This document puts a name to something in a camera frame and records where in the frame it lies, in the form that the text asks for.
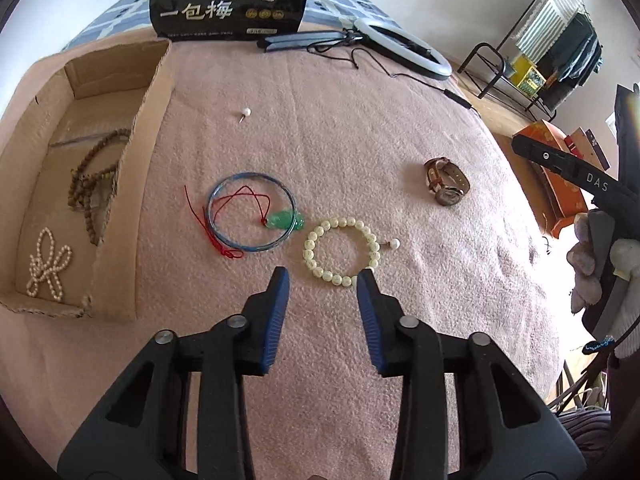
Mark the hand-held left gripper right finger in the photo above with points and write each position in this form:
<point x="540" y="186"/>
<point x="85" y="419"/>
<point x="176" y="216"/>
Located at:
<point x="367" y="310"/>

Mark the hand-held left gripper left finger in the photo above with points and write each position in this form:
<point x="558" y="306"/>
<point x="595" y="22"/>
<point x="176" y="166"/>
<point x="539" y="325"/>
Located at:
<point x="277" y="310"/>

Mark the cardboard box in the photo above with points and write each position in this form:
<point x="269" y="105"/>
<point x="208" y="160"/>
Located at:
<point x="55" y="170"/>

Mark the person's right hand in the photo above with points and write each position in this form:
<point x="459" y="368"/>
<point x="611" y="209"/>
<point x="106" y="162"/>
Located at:
<point x="584" y="260"/>

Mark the orange box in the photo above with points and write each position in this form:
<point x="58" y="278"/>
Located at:
<point x="562" y="195"/>

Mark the stack of books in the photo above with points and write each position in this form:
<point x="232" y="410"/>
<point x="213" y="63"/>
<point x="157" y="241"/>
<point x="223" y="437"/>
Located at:
<point x="592" y="147"/>

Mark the pearl stud earring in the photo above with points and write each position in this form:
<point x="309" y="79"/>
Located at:
<point x="395" y="244"/>
<point x="245" y="111"/>

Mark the yellow box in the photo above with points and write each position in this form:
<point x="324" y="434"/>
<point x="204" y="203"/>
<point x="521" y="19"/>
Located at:
<point x="530" y="75"/>

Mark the blue bangle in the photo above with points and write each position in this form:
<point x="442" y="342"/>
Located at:
<point x="215" y="195"/>

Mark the dark green hanging clothes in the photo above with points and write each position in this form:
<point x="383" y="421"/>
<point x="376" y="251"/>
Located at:
<point x="577" y="45"/>

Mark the brown leather wristwatch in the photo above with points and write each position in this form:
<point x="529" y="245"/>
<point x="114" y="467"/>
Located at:
<point x="447" y="185"/>

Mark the black metal clothes rack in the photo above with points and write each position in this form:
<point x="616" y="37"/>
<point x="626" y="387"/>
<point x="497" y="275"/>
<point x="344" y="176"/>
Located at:
<point x="487" y="67"/>

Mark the pink blanket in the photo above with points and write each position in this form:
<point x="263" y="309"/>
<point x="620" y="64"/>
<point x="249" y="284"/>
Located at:
<point x="350" y="150"/>

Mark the striped hanging cloth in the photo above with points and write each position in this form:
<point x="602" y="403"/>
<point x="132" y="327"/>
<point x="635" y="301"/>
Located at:
<point x="547" y="5"/>

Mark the dark striped cloth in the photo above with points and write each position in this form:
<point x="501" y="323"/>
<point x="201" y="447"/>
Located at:
<point x="585" y="435"/>

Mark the black folded tripod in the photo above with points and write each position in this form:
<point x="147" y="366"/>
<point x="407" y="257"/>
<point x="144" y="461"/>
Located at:
<point x="300" y="40"/>

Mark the black snack bag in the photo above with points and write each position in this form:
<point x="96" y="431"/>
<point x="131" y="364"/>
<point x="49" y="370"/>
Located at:
<point x="225" y="5"/>

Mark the blue checked bed sheet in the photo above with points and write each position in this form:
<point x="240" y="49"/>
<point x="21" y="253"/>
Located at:
<point x="120" y="10"/>

